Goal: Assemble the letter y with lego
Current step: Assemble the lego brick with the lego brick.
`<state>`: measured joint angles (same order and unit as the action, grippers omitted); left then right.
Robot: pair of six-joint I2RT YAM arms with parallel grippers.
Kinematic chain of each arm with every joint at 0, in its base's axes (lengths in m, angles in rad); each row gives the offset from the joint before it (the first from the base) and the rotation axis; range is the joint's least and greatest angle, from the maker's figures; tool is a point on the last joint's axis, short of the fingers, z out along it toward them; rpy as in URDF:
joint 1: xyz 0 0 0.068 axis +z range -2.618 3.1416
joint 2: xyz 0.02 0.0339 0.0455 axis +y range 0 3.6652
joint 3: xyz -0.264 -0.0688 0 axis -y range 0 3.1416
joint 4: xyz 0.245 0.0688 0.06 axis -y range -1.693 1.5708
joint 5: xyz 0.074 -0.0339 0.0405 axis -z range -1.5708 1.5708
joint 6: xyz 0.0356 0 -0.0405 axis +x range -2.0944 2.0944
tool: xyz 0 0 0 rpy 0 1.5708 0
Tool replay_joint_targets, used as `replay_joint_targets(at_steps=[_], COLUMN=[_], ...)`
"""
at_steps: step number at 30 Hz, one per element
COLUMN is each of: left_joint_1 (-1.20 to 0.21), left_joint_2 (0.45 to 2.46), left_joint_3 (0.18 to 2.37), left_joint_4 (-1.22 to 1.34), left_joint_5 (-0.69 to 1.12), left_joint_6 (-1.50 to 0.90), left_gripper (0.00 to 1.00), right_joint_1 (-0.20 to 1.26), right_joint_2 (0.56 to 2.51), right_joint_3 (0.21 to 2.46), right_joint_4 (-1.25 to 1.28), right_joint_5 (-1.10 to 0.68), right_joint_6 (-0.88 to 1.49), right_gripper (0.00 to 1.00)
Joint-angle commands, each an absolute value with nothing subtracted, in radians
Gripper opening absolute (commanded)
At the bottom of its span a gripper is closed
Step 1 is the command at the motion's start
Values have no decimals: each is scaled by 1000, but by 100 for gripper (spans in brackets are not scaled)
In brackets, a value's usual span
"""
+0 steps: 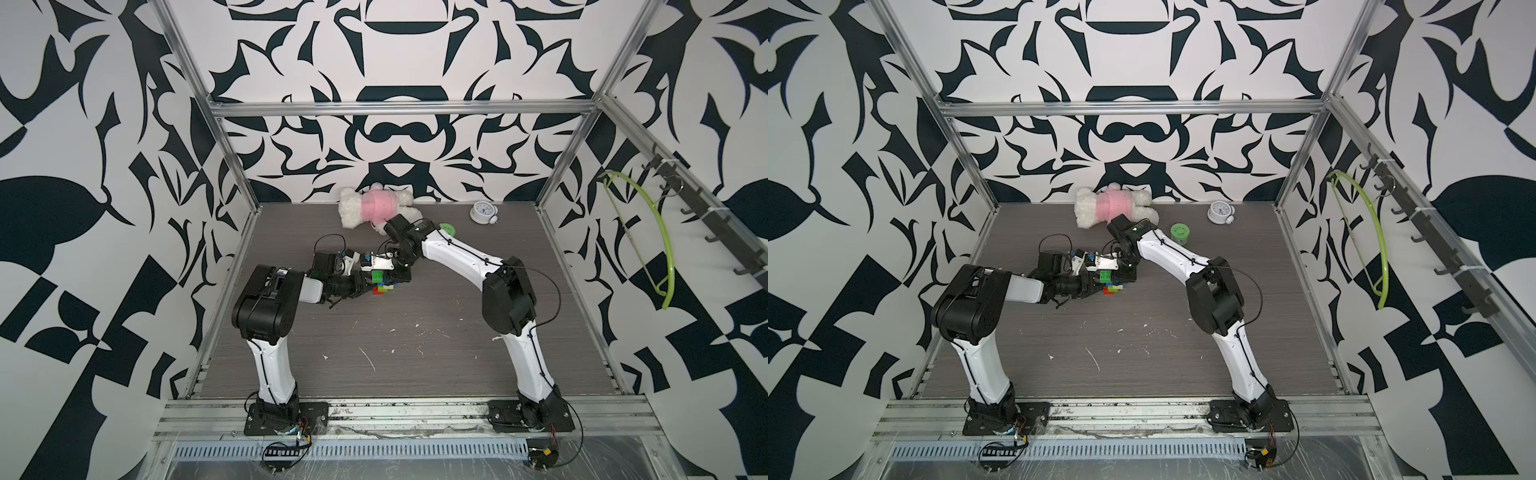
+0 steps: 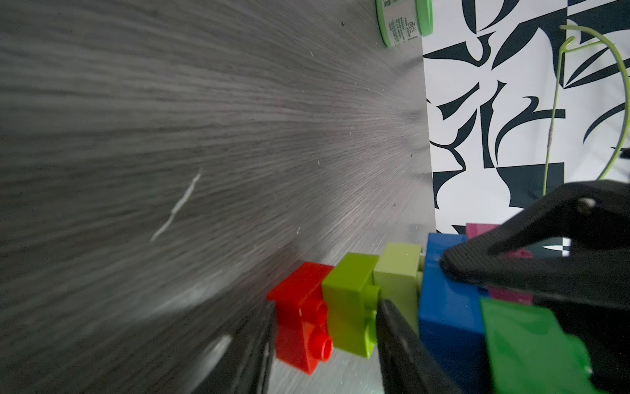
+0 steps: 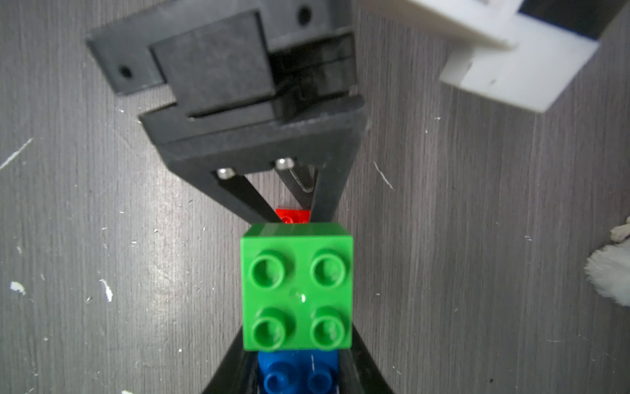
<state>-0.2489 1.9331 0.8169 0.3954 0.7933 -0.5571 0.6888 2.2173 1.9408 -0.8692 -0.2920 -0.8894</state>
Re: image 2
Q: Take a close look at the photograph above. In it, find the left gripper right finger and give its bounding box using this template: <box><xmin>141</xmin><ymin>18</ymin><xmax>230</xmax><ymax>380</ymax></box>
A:
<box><xmin>376</xmin><ymin>299</ymin><xmax>462</xmax><ymax>394</ymax></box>

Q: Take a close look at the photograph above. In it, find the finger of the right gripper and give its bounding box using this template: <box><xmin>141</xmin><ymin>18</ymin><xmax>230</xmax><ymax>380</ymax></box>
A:
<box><xmin>441</xmin><ymin>181</ymin><xmax>629</xmax><ymax>393</ymax></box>

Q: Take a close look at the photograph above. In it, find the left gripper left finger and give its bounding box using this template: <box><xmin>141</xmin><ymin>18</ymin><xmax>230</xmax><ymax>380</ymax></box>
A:
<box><xmin>193</xmin><ymin>301</ymin><xmax>276</xmax><ymax>393</ymax></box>

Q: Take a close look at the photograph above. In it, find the red lego brick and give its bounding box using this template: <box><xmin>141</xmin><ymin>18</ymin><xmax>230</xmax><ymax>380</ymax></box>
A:
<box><xmin>267</xmin><ymin>262</ymin><xmax>333</xmax><ymax>375</ymax></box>

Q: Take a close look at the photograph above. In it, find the pink lego brick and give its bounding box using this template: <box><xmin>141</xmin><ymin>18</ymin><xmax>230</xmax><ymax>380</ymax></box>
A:
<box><xmin>466</xmin><ymin>223</ymin><xmax>533</xmax><ymax>305</ymax></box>

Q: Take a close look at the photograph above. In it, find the blue long lego brick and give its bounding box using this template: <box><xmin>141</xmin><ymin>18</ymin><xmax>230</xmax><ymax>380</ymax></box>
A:
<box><xmin>418</xmin><ymin>233</ymin><xmax>492</xmax><ymax>393</ymax></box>

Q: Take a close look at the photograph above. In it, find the lime green lego brick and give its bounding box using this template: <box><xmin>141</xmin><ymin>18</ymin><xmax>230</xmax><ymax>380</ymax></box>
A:
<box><xmin>323</xmin><ymin>253</ymin><xmax>382</xmax><ymax>359</ymax></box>

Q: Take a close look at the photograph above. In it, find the yellow-green lego brick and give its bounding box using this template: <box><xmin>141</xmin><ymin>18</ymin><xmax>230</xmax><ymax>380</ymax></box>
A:
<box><xmin>373</xmin><ymin>243</ymin><xmax>425</xmax><ymax>336</ymax></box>

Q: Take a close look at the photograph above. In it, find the dark green lego brick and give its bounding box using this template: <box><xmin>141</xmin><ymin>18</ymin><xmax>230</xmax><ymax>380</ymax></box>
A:
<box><xmin>481</xmin><ymin>299</ymin><xmax>600</xmax><ymax>394</ymax></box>

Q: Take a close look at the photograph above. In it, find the green toy bow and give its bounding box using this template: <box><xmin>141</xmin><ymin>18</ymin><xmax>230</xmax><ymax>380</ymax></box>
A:
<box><xmin>541</xmin><ymin>21</ymin><xmax>629</xmax><ymax>195</ymax></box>

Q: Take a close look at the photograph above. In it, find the green lidded jar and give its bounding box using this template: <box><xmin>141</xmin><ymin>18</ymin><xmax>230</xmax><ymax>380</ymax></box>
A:
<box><xmin>375</xmin><ymin>0</ymin><xmax>433</xmax><ymax>48</ymax></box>

